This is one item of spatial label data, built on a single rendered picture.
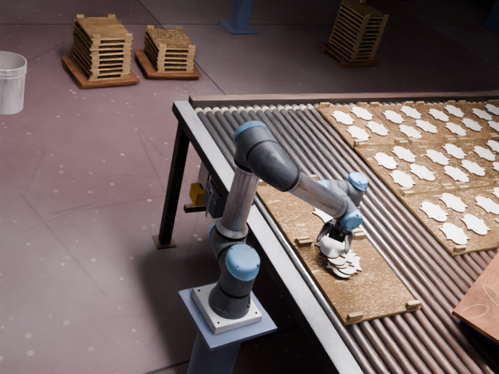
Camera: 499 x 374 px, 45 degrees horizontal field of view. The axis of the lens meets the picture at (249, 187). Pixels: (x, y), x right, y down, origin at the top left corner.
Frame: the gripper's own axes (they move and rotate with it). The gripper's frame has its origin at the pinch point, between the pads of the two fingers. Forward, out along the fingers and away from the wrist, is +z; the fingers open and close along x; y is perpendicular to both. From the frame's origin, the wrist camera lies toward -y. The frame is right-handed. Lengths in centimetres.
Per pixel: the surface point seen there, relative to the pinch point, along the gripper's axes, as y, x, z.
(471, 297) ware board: 2, 54, -5
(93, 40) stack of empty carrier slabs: -198, -236, 57
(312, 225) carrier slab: -14.9, -11.3, 5.6
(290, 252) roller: 4.6, -14.2, 7.6
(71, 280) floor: -11, -123, 99
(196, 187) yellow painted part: -39, -74, 29
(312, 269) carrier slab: 11.1, -3.2, 5.7
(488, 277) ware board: -14, 60, -5
